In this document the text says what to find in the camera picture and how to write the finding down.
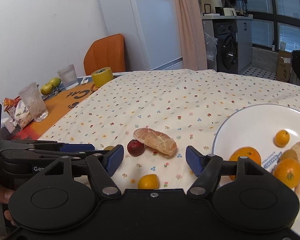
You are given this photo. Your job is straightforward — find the green-brown longan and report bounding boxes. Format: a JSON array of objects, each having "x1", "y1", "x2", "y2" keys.
[
  {"x1": 104, "y1": 146, "x2": 114, "y2": 151},
  {"x1": 279, "y1": 149, "x2": 298, "y2": 162}
]

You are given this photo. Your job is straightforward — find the dark red jujube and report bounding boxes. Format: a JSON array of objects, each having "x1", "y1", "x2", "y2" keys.
[{"x1": 127, "y1": 139, "x2": 145, "y2": 157}]

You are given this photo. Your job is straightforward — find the large orange front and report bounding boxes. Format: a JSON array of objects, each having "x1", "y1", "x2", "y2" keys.
[{"x1": 228, "y1": 146, "x2": 262, "y2": 181}]

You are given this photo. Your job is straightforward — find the large orange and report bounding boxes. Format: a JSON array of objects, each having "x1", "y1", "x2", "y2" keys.
[
  {"x1": 228, "y1": 146, "x2": 262, "y2": 181},
  {"x1": 273, "y1": 158, "x2": 300, "y2": 189}
]

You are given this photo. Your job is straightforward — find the small kumquat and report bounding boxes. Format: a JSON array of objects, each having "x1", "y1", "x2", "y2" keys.
[
  {"x1": 274, "y1": 129, "x2": 290, "y2": 147},
  {"x1": 138, "y1": 174, "x2": 159, "y2": 190}
]

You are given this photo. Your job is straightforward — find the small pomelo segment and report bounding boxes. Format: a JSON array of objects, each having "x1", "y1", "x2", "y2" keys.
[{"x1": 133, "y1": 128, "x2": 177, "y2": 157}]

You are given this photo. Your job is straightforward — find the large orange back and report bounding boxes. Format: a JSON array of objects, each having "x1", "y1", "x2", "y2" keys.
[{"x1": 273, "y1": 158, "x2": 300, "y2": 189}]

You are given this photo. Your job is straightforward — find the green-brown longan front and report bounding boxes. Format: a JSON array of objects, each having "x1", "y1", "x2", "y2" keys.
[{"x1": 279, "y1": 149, "x2": 298, "y2": 162}]

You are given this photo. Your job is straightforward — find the white plate blue rim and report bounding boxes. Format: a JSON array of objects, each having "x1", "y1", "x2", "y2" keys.
[{"x1": 212, "y1": 103, "x2": 300, "y2": 238}]

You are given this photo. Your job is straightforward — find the floral white tablecloth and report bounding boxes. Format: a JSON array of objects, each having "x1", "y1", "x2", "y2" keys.
[{"x1": 42, "y1": 70, "x2": 300, "y2": 190}]

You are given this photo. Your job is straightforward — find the tissue pack floral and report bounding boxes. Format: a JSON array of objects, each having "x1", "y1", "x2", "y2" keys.
[{"x1": 12, "y1": 100, "x2": 34, "y2": 129}]

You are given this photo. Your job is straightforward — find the orange cat table mat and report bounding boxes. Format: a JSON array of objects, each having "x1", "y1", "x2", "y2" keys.
[{"x1": 8, "y1": 76, "x2": 98, "y2": 140}]

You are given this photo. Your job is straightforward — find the red snack packet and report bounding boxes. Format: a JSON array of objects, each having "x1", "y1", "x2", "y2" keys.
[{"x1": 3, "y1": 96, "x2": 21, "y2": 113}]

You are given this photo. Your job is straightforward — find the frosted tall glass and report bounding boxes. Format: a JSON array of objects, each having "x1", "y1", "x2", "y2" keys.
[{"x1": 18, "y1": 82, "x2": 49, "y2": 122}]

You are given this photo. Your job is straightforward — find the green apple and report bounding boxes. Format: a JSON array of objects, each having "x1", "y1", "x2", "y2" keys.
[
  {"x1": 49, "y1": 77, "x2": 61, "y2": 88},
  {"x1": 40, "y1": 83, "x2": 53, "y2": 95}
]

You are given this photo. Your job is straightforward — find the yellow tape roll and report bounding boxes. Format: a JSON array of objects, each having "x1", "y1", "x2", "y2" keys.
[{"x1": 91, "y1": 67, "x2": 114, "y2": 88}]

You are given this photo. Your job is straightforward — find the clear water glass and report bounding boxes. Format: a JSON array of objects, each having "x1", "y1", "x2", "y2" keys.
[{"x1": 57, "y1": 64, "x2": 79, "y2": 90}]

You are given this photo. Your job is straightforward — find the orange chair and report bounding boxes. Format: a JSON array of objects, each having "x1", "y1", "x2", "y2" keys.
[{"x1": 83, "y1": 34, "x2": 126, "y2": 75}]

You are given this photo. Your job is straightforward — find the pink curtain left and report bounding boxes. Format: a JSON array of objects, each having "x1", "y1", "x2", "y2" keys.
[{"x1": 174, "y1": 0, "x2": 207, "y2": 70}]

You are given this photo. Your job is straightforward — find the cardboard box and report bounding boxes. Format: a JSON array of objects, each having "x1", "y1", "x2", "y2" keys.
[{"x1": 276, "y1": 50, "x2": 292, "y2": 82}]

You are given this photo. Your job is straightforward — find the black washing machine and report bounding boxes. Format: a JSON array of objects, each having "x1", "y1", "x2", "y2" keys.
[{"x1": 213, "y1": 20, "x2": 238, "y2": 74}]

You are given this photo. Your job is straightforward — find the white kettle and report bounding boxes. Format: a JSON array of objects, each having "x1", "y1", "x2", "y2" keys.
[{"x1": 223, "y1": 8, "x2": 237, "y2": 16}]

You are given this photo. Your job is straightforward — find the white refrigerator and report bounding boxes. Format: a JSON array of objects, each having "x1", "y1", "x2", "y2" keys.
[{"x1": 99, "y1": 0, "x2": 183, "y2": 71}]

